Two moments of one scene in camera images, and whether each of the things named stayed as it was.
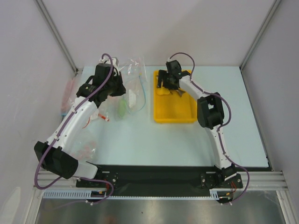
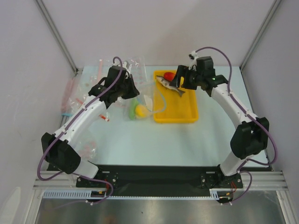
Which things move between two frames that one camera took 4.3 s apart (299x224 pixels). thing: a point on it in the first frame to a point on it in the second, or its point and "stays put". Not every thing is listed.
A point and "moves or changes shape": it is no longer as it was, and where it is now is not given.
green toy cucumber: x=122 y=108 to x=133 y=103
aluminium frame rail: x=274 y=180 stays put
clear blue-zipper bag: x=135 y=74 moves or changes shape
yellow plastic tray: x=173 y=108 stays put
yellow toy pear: x=162 y=91 to x=141 y=111
